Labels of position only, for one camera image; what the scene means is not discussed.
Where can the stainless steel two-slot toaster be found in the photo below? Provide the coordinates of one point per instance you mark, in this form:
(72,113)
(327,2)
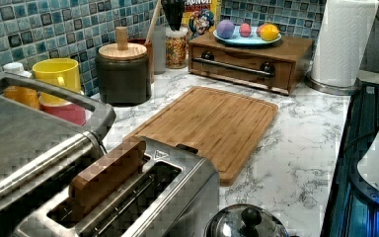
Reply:
(174,196)

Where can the yellow plastic cup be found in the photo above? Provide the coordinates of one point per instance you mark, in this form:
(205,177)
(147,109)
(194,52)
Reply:
(61,72)

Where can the slice of toast bread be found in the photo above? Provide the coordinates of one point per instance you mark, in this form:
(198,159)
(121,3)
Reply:
(91,186)

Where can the wooden utensil handle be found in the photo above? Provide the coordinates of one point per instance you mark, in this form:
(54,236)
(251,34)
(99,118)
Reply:
(153,21)

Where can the steel paper towel holder base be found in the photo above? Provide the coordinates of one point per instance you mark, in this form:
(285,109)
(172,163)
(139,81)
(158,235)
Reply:
(332,90)

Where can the stainless steel toaster oven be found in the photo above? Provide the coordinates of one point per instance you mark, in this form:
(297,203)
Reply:
(40,154)

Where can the red plastic cup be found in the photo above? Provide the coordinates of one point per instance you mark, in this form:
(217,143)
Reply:
(68,111)

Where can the small plush strawberry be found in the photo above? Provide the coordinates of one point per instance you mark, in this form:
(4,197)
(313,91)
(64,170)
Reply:
(245,30)

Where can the light blue plate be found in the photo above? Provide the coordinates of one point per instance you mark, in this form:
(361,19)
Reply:
(252,40)

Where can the yellow plush lemon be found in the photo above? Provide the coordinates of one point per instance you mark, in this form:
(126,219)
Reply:
(269,32)

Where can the orange bottle with white cap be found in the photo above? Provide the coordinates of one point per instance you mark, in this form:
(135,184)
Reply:
(26,96)

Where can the black utensils bundle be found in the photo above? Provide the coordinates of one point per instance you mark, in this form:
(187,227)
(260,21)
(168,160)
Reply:
(174,10)

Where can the bamboo cutting board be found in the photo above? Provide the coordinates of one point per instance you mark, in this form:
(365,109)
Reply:
(223,127)

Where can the black canister with wooden lid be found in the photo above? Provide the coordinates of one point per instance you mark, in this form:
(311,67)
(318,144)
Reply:
(123,71)

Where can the purple plush fruit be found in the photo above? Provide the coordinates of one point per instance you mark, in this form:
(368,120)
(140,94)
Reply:
(225,29)

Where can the frosted translucent cup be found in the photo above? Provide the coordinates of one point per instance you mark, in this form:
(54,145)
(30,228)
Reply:
(159,49)

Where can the clear cereal jar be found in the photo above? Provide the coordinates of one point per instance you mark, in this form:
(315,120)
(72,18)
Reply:
(176,48)

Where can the paper towel roll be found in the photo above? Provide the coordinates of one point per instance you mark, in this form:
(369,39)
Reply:
(342,40)

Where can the wooden drawer box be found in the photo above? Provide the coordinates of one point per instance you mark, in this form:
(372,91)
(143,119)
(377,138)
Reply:
(272,66)

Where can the steel pot lid with knob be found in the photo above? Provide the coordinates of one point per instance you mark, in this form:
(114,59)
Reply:
(244,220)

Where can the yellow cereal box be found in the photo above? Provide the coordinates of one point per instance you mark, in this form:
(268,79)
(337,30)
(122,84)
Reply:
(201,16)

